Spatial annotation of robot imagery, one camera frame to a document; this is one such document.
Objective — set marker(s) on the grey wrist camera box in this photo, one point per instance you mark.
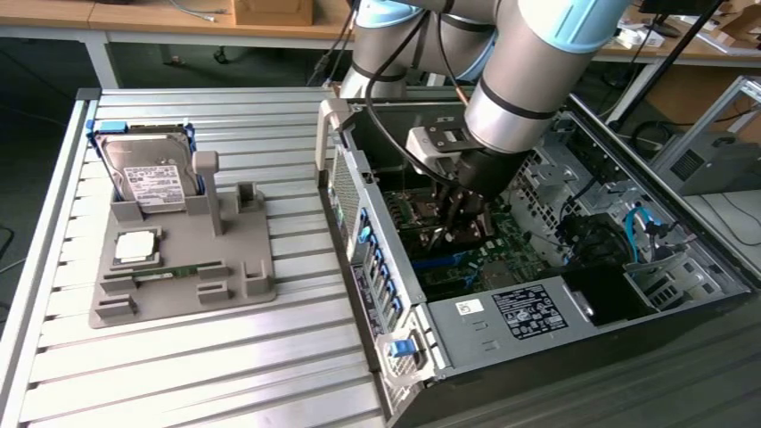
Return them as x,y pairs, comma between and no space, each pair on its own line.
427,145

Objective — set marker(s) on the silver CPU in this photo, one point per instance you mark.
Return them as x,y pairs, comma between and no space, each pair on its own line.
134,247

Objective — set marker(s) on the green RAM stick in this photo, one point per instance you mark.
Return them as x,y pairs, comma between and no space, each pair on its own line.
171,271

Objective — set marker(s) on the blue case latch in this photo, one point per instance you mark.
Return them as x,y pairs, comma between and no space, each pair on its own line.
401,348

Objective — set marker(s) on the CPU socket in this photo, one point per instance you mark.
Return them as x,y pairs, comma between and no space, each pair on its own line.
422,208

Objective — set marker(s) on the black tripod pole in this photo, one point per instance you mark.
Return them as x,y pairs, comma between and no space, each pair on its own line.
682,44

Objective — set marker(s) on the graphics card with fan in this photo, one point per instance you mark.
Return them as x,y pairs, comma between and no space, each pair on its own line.
430,238

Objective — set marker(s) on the open black PC case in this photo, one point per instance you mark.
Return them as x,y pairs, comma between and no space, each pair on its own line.
382,209

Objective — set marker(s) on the aluminium frame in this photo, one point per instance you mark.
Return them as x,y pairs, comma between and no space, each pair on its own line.
750,87

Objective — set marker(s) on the grey power supply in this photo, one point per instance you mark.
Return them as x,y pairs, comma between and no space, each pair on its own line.
475,325

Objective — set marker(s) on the blue expansion slot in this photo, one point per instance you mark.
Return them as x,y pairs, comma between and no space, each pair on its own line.
433,262

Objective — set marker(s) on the blue disk caddy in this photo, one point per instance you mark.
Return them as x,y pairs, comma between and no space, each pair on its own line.
113,127

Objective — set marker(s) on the white box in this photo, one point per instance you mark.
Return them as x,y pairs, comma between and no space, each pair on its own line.
650,40

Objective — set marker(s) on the wooden desk with white legs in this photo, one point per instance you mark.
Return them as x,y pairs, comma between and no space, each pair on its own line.
58,18

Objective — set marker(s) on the black monitor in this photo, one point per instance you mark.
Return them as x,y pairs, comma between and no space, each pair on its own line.
665,27

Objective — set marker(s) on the brown cardboard box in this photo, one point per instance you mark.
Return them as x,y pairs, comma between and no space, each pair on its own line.
267,11

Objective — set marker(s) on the grey computer tower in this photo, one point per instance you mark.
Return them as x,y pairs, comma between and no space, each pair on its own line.
713,169

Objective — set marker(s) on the wooden desk with clutter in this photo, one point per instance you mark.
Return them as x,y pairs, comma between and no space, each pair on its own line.
746,52

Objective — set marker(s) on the silver disk bay cage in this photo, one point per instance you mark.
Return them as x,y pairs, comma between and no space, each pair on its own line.
553,174

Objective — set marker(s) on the folded brown cardboard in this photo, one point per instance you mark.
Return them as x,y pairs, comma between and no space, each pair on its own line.
746,22

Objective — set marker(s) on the silver hard disk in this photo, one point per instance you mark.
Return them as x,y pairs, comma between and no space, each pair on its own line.
150,178

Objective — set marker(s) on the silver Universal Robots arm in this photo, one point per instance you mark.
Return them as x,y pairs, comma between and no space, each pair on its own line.
522,89

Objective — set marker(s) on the grey parts rack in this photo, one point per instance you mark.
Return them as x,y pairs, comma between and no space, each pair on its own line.
183,249

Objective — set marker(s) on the green motherboard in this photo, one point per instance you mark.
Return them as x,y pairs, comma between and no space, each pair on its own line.
517,254

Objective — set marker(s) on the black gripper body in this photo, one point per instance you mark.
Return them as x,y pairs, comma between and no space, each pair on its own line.
490,174

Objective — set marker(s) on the beige card retention latch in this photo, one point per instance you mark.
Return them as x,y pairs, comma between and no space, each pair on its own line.
323,134

